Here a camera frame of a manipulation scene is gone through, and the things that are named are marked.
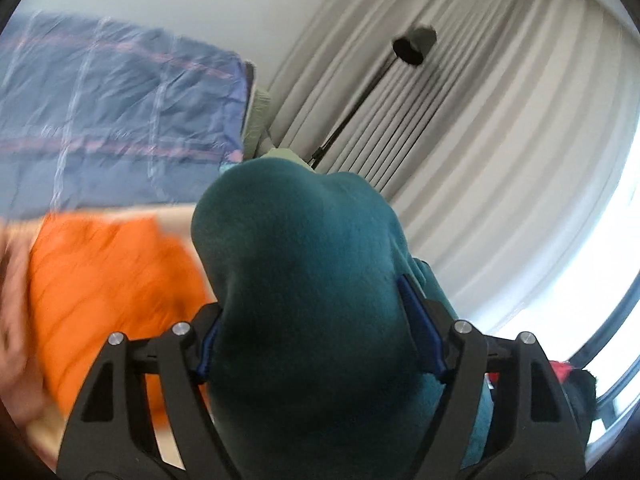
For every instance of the blue plaid quilt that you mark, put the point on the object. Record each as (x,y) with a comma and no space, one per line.
(97,113)

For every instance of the orange puffer jacket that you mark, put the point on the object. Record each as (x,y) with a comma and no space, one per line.
(90,277)

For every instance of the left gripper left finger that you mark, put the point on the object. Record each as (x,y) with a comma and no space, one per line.
(111,434)

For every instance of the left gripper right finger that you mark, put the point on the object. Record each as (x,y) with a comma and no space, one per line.
(533,433)

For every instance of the dark green fleece sweatshirt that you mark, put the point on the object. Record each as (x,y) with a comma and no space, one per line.
(313,373)

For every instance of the cream pink fleece blanket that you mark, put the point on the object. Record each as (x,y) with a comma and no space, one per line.
(103,287)

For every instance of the light green pillow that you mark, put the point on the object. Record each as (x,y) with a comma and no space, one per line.
(257,142)

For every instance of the pink quilted jacket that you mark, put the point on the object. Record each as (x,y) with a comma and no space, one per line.
(22,387)

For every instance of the black floor lamp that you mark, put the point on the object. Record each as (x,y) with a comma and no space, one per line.
(412,49)

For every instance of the grey pleated curtain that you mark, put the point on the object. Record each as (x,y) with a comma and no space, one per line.
(498,153)

